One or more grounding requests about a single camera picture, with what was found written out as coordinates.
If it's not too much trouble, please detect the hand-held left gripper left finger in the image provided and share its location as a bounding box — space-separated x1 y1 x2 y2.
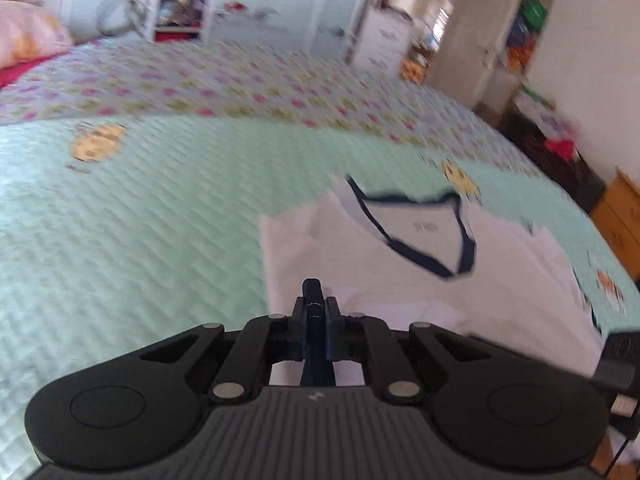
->
140 297 307 404

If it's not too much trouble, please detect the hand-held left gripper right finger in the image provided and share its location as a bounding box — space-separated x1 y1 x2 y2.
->
326 297 494 404

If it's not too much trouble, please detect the white blue floral t-shirt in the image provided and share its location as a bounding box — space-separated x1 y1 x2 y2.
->
259 175 608 388

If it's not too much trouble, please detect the patterned clothes pile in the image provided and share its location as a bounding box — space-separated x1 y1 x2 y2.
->
155 0 208 36

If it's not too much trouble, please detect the wooden desk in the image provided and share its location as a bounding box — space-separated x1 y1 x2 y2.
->
590 167 640 281

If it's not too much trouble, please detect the green quilted bee bed cover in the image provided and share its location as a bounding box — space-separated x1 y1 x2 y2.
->
0 115 640 463

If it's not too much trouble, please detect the pink cloth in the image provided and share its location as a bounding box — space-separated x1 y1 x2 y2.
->
545 137 576 161

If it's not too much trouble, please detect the white plastic bag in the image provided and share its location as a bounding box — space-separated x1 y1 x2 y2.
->
537 110 581 143

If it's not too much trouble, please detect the frog heart printed blanket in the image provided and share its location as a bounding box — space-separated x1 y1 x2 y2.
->
0 40 546 181

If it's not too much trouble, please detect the green white carton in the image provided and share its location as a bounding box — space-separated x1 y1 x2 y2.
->
515 87 556 116

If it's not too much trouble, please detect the wooden chair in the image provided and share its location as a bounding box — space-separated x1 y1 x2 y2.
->
402 45 431 83

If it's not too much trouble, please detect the white drawer cabinet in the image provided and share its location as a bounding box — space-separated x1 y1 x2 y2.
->
350 7 413 78

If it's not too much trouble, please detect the white door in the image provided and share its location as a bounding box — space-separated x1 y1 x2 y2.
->
425 0 531 111

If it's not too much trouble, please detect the pile of colourful packets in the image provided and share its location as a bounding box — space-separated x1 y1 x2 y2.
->
505 0 546 73

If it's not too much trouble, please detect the floral pink quilt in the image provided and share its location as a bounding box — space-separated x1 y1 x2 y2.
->
0 0 76 68

